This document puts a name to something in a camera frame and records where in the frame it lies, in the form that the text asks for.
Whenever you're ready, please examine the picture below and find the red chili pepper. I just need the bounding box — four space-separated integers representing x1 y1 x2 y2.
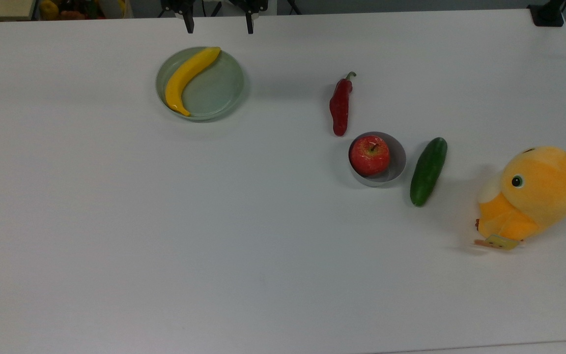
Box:
329 71 357 137

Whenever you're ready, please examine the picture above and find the small grey bowl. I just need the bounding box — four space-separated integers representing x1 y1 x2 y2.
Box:
348 131 407 188

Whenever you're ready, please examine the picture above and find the orange plush duck toy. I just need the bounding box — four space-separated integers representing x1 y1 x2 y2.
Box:
474 146 566 251

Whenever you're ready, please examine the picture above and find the yellow background fruit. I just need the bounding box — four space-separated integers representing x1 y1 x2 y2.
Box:
39 0 60 20

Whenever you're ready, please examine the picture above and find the yellow banana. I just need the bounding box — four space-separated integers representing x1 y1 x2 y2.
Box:
165 47 222 118

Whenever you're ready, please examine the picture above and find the green cucumber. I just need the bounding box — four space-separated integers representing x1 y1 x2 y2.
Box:
409 137 448 207

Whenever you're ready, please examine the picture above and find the red apple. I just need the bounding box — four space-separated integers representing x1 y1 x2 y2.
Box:
349 135 391 177

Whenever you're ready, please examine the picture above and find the pale green plastic plate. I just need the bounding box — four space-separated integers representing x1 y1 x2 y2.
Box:
155 46 246 122

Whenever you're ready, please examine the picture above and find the black table clamp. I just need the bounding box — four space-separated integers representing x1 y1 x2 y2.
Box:
527 0 566 28

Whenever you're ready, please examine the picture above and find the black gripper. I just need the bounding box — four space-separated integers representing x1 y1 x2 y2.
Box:
160 0 269 35

